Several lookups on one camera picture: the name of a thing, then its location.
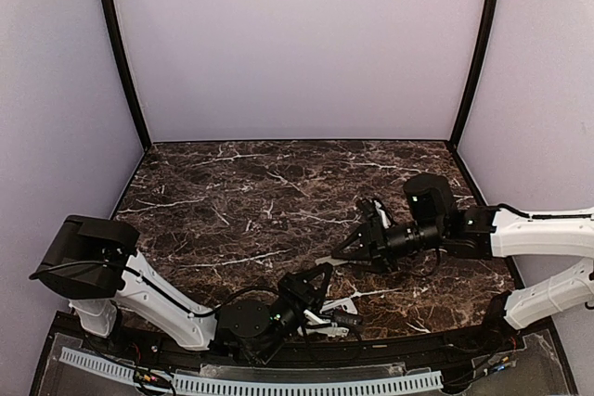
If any grey battery cover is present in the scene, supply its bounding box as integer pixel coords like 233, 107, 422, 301
315, 256, 349, 266

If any left black frame post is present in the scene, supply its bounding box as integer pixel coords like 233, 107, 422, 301
100, 0, 152, 152

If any black frame post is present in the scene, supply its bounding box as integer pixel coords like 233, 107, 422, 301
100, 0, 152, 152
448, 0, 497, 152

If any white slotted cable duct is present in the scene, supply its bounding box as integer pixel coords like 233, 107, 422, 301
59, 347, 444, 395

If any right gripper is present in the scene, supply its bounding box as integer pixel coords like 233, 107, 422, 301
331, 216, 446, 275

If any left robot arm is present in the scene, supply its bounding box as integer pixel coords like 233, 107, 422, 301
30, 215, 348, 364

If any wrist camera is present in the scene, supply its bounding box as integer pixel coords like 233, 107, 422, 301
357, 198, 394, 229
304, 310, 363, 338

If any black front rail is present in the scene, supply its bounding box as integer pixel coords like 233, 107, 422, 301
55, 312, 553, 372

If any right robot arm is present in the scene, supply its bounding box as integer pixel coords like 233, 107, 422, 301
330, 173, 593, 353

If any white remote control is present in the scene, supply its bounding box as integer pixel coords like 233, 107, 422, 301
320, 298, 358, 319

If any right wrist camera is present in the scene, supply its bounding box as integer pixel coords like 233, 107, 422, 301
357, 198, 394, 229

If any right black frame post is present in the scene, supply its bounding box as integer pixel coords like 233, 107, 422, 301
448, 0, 497, 152

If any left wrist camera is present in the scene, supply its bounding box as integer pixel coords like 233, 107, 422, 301
304, 310, 363, 338

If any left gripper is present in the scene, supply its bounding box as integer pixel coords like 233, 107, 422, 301
256, 263, 335, 366

